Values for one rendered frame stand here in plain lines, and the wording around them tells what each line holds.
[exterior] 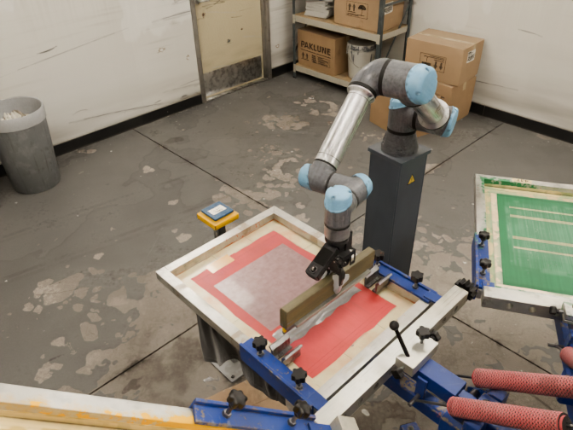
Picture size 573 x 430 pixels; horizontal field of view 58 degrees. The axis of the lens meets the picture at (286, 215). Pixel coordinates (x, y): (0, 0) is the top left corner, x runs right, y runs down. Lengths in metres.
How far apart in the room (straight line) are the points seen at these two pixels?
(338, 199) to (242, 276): 0.62
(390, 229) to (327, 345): 0.79
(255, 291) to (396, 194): 0.74
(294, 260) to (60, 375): 1.57
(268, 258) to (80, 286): 1.81
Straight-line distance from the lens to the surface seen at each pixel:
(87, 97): 5.07
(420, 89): 1.62
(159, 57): 5.34
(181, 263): 1.93
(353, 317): 1.74
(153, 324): 3.13
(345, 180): 1.52
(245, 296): 1.81
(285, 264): 1.93
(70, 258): 3.78
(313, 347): 1.65
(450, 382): 1.52
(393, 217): 2.24
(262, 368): 1.56
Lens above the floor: 2.22
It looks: 35 degrees down
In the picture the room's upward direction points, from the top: 2 degrees counter-clockwise
